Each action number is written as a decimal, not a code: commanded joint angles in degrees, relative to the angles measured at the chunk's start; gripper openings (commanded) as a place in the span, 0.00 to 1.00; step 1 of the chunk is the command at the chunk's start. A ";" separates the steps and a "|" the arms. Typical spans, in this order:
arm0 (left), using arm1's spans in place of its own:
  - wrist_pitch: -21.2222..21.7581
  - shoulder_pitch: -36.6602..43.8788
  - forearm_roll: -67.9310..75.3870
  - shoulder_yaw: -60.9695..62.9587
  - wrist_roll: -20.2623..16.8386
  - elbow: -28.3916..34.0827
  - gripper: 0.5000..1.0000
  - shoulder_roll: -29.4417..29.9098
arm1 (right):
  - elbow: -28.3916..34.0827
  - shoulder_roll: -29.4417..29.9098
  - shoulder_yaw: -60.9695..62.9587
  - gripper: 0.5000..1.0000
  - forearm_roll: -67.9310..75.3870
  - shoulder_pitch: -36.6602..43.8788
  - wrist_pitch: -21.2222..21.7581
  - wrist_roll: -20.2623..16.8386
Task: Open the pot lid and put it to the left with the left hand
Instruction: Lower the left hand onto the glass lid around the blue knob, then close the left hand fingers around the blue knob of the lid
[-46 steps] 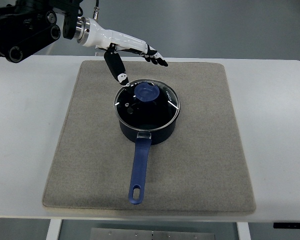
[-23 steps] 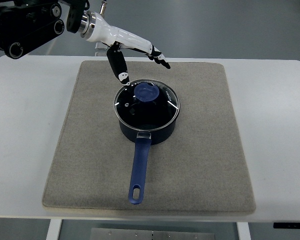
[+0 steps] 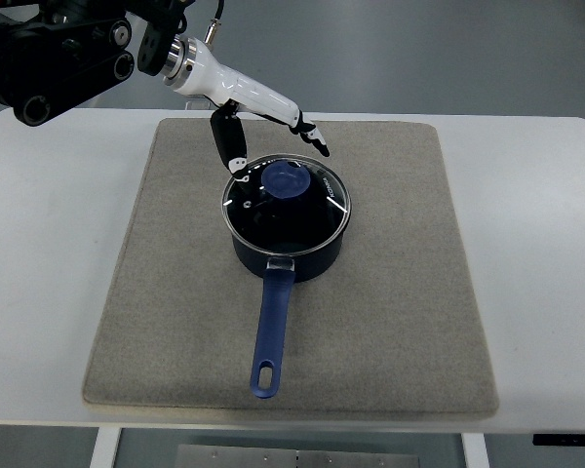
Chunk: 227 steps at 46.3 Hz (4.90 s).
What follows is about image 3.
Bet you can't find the dark blue saucepan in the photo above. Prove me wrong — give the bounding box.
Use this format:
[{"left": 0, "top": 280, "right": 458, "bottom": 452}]
[{"left": 230, "top": 229, "right": 346, "bottom": 399}]

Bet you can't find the beige felt mat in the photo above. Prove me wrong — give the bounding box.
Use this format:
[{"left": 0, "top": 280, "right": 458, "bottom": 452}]
[{"left": 82, "top": 118, "right": 498, "bottom": 421}]

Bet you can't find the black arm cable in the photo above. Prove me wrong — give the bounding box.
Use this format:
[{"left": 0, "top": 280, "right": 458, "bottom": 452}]
[{"left": 202, "top": 0, "right": 226, "bottom": 46}]

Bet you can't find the black table control panel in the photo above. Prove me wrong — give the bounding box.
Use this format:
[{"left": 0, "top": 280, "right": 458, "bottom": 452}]
[{"left": 532, "top": 433, "right": 585, "bottom": 448}]

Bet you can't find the glass lid with blue knob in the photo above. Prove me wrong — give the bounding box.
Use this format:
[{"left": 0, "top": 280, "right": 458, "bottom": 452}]
[{"left": 222, "top": 154, "right": 351, "bottom": 254}]

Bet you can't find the white table leg left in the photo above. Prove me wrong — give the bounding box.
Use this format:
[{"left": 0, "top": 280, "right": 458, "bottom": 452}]
[{"left": 89, "top": 427, "right": 122, "bottom": 468}]

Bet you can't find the white table leg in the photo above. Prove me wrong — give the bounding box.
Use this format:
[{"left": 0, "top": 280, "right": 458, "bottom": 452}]
[
  {"left": 461, "top": 433, "right": 491, "bottom": 468},
  {"left": 89, "top": 427, "right": 122, "bottom": 468}
]

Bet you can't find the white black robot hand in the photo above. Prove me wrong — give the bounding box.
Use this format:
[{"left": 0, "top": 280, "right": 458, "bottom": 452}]
[{"left": 163, "top": 36, "right": 330, "bottom": 182}]

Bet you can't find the white table leg right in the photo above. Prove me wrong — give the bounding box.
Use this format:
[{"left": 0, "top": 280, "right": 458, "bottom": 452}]
[{"left": 461, "top": 433, "right": 491, "bottom": 468}]

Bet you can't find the metal plate under table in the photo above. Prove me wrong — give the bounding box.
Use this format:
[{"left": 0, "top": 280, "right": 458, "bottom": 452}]
[{"left": 175, "top": 445, "right": 420, "bottom": 468}]

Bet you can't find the small clear floor plate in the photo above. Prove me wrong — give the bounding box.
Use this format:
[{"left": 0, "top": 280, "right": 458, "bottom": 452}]
[{"left": 184, "top": 97, "right": 212, "bottom": 110}]

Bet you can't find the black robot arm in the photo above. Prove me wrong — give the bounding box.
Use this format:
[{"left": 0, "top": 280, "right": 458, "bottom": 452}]
[{"left": 0, "top": 1, "right": 190, "bottom": 127}]

